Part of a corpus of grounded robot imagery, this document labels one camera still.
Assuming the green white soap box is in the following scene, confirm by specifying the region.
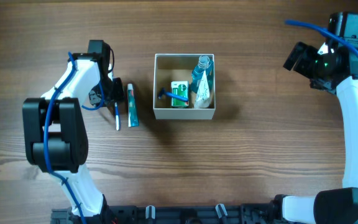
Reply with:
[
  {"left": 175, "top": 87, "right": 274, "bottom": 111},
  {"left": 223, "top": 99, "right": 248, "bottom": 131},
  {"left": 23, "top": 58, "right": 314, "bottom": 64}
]
[{"left": 171, "top": 81, "right": 189, "bottom": 108}]

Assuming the blue mouthwash bottle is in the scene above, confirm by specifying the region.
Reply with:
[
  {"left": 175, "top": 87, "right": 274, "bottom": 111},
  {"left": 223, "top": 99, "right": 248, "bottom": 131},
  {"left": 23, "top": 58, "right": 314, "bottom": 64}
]
[{"left": 190, "top": 55, "right": 214, "bottom": 93}]

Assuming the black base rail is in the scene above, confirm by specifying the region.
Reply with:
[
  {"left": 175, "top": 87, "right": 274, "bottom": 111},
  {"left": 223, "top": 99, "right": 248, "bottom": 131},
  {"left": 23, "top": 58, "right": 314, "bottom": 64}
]
[{"left": 50, "top": 202, "right": 279, "bottom": 224}]

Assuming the teal toothpaste tube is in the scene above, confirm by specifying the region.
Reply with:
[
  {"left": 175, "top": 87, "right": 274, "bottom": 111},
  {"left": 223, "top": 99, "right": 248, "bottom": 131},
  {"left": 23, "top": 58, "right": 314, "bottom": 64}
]
[{"left": 127, "top": 83, "right": 139, "bottom": 128}]

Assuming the white open cardboard box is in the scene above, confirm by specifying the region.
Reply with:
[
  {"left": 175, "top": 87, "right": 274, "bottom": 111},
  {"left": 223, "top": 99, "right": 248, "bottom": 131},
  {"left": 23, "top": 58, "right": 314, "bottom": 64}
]
[{"left": 153, "top": 54, "right": 216, "bottom": 120}]

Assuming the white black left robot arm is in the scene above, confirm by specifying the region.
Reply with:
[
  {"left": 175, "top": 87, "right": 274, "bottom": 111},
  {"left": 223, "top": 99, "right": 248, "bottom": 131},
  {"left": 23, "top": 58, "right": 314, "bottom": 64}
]
[{"left": 22, "top": 50, "right": 117, "bottom": 223}]

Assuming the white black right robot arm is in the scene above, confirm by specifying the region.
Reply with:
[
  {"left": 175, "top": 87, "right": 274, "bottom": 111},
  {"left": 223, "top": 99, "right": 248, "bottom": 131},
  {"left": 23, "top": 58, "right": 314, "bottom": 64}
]
[{"left": 268, "top": 42, "right": 358, "bottom": 223}]

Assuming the white lotion tube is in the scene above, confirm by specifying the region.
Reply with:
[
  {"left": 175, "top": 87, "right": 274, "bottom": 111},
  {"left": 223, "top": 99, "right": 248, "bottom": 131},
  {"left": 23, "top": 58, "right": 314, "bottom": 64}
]
[{"left": 194, "top": 71, "right": 210, "bottom": 109}]

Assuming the blue white toothbrush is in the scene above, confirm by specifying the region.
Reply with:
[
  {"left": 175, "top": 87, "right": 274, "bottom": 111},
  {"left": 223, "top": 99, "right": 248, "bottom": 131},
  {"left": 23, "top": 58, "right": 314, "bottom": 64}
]
[{"left": 114, "top": 102, "right": 121, "bottom": 131}]

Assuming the blue disposable razor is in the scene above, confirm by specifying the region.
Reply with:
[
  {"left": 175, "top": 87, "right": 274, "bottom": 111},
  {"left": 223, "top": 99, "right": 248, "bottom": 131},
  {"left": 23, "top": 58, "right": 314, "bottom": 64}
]
[{"left": 157, "top": 88, "right": 188, "bottom": 102}]

